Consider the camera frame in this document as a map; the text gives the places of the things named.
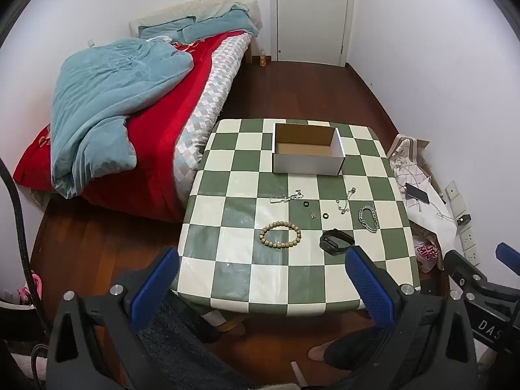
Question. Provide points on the blue pillow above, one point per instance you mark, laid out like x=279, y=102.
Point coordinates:
x=162, y=28

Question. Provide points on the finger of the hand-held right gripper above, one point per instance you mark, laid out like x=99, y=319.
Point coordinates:
x=463, y=268
x=510, y=256

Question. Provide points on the small blue blanket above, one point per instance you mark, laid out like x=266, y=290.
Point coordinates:
x=227, y=22

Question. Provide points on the grey checkered bed sheet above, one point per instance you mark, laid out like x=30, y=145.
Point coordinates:
x=211, y=97

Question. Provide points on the white power strip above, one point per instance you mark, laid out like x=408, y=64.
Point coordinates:
x=463, y=235

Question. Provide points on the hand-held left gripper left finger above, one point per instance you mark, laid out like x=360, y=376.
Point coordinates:
x=156, y=288

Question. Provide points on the orange drink bottle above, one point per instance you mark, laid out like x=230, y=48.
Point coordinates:
x=263, y=60

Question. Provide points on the white cardboard box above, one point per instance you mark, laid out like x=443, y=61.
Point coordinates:
x=304, y=164

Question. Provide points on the bed with red cover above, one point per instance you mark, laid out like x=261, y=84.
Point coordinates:
x=154, y=146

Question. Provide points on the beige bed headboard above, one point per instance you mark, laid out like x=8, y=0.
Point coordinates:
x=183, y=10

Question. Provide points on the light blue quilt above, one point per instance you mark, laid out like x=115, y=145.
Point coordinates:
x=105, y=101

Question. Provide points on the person's left leg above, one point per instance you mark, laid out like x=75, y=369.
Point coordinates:
x=191, y=345

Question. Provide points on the red printed plastic bag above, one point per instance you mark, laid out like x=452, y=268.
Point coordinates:
x=426, y=254

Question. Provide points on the green checkered tablecloth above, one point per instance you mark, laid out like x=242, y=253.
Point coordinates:
x=243, y=211

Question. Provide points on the white door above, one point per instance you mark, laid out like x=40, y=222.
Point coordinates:
x=310, y=12

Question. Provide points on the person's right leg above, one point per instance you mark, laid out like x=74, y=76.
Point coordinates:
x=357, y=345

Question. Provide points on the white grid pattern bag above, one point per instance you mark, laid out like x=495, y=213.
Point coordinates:
x=402, y=162

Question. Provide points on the black smart band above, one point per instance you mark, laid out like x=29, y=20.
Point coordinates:
x=329, y=244

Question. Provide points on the pink slippers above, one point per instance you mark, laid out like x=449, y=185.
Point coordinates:
x=34, y=288

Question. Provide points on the brown cardboard box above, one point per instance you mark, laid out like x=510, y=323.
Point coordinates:
x=420, y=146

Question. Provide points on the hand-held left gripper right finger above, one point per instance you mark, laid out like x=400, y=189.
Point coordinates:
x=369, y=288

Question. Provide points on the black smartphone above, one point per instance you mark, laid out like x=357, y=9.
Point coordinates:
x=417, y=193

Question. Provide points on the black charger plug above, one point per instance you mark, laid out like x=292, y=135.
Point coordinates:
x=464, y=219

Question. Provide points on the person's leg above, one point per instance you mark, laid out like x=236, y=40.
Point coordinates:
x=357, y=345
x=191, y=345

